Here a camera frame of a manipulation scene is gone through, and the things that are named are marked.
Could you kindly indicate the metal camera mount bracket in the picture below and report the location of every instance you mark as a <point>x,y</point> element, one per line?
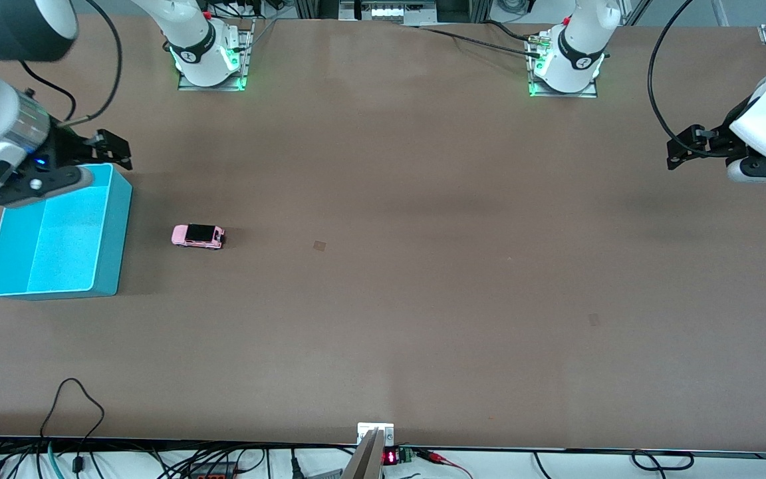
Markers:
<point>373,436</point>

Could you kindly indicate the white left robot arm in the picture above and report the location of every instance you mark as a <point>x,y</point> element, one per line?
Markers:
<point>582,40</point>

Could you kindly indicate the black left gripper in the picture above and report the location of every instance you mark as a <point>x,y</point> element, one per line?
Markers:
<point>723,134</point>

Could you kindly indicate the grey equipment box with light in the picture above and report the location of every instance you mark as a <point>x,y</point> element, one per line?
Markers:
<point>389,12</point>

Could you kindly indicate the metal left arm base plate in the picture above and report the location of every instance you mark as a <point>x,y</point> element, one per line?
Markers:
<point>582,94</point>

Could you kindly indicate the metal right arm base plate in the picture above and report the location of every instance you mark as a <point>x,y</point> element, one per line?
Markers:
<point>210,87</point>

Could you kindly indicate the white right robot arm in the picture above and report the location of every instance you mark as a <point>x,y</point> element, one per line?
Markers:
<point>193,33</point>

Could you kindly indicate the red digit display module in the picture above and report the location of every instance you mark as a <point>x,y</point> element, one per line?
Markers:
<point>391,457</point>

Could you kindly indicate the turquoise plastic bin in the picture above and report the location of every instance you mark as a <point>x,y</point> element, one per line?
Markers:
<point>57,253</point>

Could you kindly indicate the pink jeep toy black roof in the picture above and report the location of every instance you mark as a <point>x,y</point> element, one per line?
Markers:
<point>198,236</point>

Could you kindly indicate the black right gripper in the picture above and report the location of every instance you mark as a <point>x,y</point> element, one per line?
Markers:
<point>67,148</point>

